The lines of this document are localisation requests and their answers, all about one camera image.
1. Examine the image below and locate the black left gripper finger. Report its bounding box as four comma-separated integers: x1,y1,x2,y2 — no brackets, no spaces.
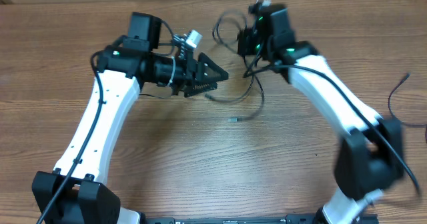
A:
183,83,218,97
196,53,229,87

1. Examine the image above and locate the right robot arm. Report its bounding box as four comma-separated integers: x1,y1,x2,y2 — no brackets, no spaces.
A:
238,1,407,223

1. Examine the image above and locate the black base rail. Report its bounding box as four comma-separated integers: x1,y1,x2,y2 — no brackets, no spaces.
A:
143,212,378,224

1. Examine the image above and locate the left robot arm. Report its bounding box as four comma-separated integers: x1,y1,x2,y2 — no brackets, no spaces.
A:
32,12,228,223

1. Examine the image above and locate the black usb cable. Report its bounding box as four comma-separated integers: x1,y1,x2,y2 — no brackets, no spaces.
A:
387,72,427,144
203,9,266,123

